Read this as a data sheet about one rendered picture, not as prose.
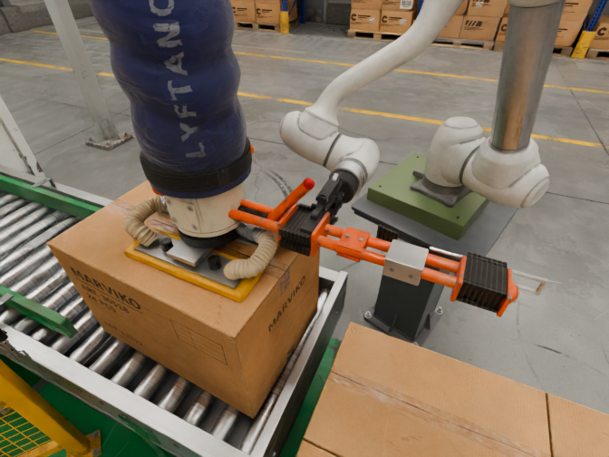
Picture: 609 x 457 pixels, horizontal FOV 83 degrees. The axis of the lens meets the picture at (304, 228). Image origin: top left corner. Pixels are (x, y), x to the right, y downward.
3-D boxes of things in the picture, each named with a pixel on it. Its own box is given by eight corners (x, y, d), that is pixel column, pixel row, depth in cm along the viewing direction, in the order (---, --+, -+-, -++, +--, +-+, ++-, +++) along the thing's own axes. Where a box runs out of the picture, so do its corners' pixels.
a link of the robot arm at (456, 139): (443, 161, 137) (458, 106, 123) (483, 181, 125) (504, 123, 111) (414, 172, 131) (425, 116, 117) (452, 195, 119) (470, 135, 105)
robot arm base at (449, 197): (426, 168, 144) (429, 156, 141) (477, 189, 131) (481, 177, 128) (400, 184, 135) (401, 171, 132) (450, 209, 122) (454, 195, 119)
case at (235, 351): (103, 330, 115) (45, 242, 89) (187, 255, 142) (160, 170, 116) (254, 420, 93) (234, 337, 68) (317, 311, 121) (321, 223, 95)
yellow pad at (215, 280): (124, 256, 85) (118, 241, 82) (154, 232, 92) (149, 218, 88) (241, 304, 74) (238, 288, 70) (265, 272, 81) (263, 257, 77)
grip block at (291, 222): (275, 247, 73) (275, 226, 69) (296, 220, 79) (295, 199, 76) (312, 259, 70) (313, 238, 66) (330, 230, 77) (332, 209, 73)
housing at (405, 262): (381, 276, 66) (384, 259, 63) (390, 253, 71) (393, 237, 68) (417, 287, 64) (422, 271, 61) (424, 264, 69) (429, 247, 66)
